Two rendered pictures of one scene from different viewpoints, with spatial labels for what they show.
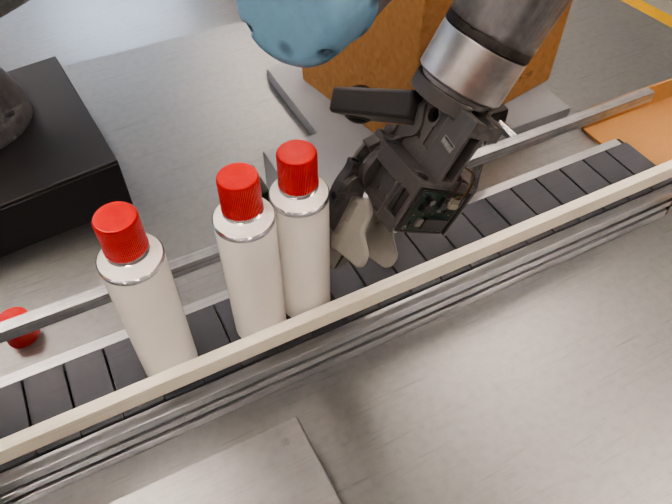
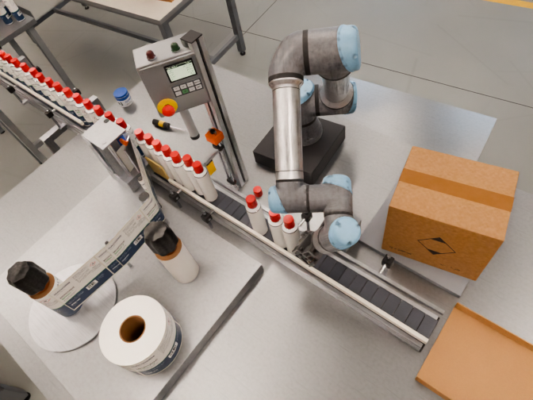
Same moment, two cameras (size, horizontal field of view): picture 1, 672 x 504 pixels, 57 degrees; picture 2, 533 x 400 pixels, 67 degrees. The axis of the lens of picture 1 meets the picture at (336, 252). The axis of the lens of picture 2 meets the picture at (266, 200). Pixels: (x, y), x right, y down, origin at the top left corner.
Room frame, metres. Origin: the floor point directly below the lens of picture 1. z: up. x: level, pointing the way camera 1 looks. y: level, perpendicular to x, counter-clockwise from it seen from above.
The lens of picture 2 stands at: (0.20, -0.58, 2.12)
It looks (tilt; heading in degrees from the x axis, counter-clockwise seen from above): 55 degrees down; 78
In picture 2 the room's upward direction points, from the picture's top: 15 degrees counter-clockwise
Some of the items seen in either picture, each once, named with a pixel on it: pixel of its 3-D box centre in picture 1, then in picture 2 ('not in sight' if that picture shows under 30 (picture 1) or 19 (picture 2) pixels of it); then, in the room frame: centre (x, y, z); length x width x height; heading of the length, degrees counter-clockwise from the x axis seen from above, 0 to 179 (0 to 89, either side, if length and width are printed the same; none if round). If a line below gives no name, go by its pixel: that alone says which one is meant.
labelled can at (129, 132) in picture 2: not in sight; (130, 137); (0.00, 0.77, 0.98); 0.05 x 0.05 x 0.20
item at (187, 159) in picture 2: not in sight; (194, 175); (0.18, 0.44, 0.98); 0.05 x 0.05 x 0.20
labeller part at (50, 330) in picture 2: not in sight; (73, 305); (-0.39, 0.21, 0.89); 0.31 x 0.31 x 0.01
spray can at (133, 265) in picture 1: (147, 300); (255, 215); (0.31, 0.16, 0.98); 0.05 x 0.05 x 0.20
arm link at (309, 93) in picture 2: not in sight; (301, 101); (0.65, 0.47, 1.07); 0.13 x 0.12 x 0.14; 151
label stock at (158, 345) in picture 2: not in sight; (142, 335); (-0.17, -0.04, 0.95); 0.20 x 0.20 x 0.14
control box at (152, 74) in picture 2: not in sight; (174, 77); (0.25, 0.47, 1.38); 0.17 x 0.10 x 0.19; 172
